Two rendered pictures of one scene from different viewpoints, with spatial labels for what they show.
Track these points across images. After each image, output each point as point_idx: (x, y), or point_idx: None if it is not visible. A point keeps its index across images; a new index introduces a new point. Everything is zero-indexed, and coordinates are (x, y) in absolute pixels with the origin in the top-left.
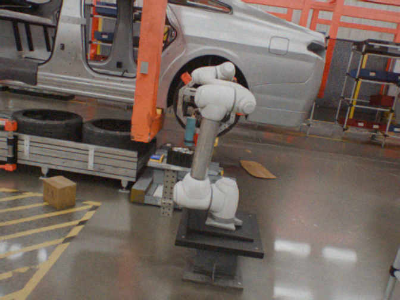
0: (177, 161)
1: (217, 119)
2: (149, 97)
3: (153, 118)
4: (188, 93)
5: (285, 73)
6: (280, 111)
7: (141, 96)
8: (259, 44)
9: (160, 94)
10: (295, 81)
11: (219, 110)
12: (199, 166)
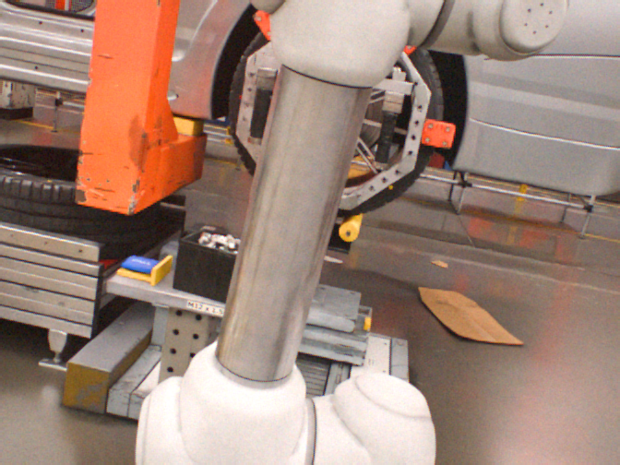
0: (209, 281)
1: (355, 80)
2: (137, 64)
3: (155, 138)
4: (271, 64)
5: (585, 24)
6: (559, 143)
7: (114, 58)
8: None
9: (193, 77)
10: (615, 50)
11: (367, 21)
12: (256, 322)
